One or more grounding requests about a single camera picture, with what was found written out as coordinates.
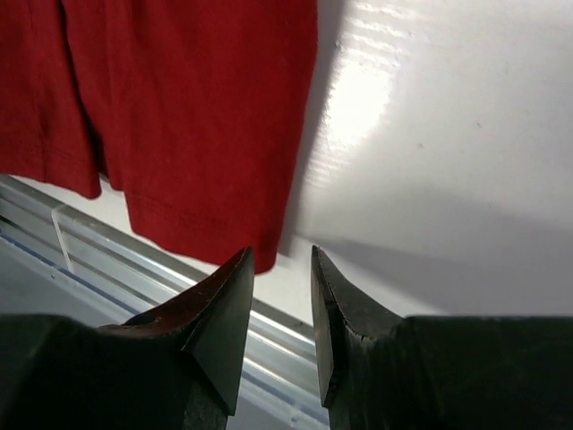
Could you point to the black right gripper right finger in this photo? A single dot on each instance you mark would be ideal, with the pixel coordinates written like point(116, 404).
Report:
point(377, 370)

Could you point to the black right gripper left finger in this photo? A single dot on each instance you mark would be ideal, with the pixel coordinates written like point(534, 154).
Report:
point(175, 366)

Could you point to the dark red t shirt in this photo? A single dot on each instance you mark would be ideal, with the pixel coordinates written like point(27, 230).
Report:
point(194, 110)

